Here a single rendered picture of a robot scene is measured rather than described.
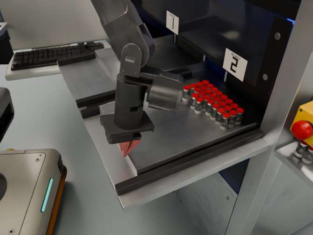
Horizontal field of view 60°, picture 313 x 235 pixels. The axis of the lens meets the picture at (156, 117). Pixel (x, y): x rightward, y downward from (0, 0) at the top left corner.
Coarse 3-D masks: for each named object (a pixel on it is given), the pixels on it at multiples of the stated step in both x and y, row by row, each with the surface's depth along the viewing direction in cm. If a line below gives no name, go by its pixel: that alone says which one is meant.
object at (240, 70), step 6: (228, 54) 73; (234, 54) 71; (228, 60) 74; (234, 60) 72; (240, 60) 70; (228, 66) 75; (234, 66) 73; (240, 66) 70; (240, 72) 71; (240, 78) 72
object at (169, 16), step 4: (168, 12) 96; (168, 16) 97; (172, 16) 94; (176, 16) 92; (168, 20) 98; (172, 20) 95; (176, 20) 93; (168, 24) 99; (172, 24) 96; (176, 24) 94; (176, 28) 94; (176, 32) 95
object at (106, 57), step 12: (168, 36) 114; (108, 48) 104; (156, 48) 111; (168, 48) 111; (180, 48) 111; (108, 60) 103; (156, 60) 103; (168, 60) 103; (180, 60) 103; (192, 60) 103; (108, 72) 93; (192, 72) 96
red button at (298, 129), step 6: (300, 120) 56; (294, 126) 56; (300, 126) 55; (306, 126) 54; (294, 132) 56; (300, 132) 55; (306, 132) 54; (312, 132) 55; (300, 138) 56; (306, 138) 55
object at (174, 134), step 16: (192, 80) 87; (112, 112) 79; (160, 112) 79; (192, 112) 79; (160, 128) 74; (176, 128) 74; (192, 128) 74; (208, 128) 74; (240, 128) 69; (144, 144) 69; (160, 144) 69; (176, 144) 69; (192, 144) 69; (208, 144) 65; (128, 160) 63; (144, 160) 65; (160, 160) 60
